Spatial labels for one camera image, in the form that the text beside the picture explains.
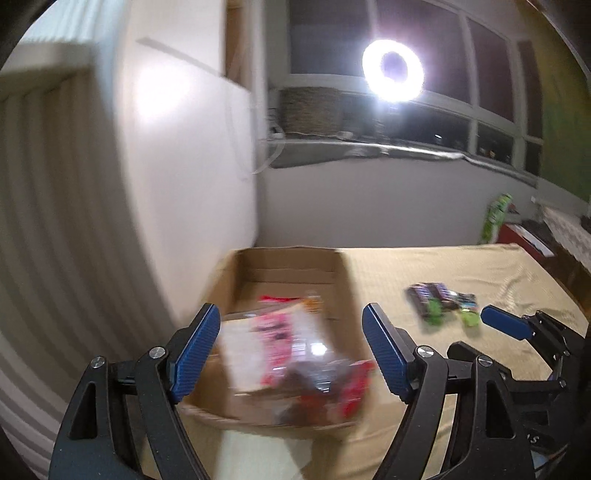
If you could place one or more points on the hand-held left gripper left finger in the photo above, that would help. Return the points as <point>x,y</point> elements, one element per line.
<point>194,355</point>

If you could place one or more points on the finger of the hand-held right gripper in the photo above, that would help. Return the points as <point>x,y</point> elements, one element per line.
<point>505,323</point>
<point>464,350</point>

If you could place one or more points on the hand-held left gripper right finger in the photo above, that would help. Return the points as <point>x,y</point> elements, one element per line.
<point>388,355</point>

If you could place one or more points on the green candy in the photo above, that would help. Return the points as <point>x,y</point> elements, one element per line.
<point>468,317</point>
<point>435,313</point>

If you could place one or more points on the dark patterned snack packet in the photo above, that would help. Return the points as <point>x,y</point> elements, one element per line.
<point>465,301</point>

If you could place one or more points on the brown chocolate bar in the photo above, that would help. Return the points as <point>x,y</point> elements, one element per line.
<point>438,290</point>
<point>419,302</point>

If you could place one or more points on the clear packet with red print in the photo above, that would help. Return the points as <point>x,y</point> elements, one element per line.
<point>332,392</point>

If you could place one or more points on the bread packet with pink label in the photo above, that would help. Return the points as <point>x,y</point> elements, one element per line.
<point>272,341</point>

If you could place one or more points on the red cardboard box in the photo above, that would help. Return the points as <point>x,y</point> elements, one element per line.
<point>521,242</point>

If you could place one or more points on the green paper bag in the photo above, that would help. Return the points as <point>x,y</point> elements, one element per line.
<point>496,219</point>

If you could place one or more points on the white lace tablecloth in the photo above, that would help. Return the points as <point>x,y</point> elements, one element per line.
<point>570,230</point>

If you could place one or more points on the white wardrobe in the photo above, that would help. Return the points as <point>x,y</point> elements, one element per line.
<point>184,161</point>

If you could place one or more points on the white power strip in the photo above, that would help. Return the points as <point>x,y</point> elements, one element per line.
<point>277,130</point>

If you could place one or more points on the window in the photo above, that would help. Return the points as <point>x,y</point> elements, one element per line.
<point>443,27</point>

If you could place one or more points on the green wall poster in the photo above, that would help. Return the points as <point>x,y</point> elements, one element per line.
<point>563,115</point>

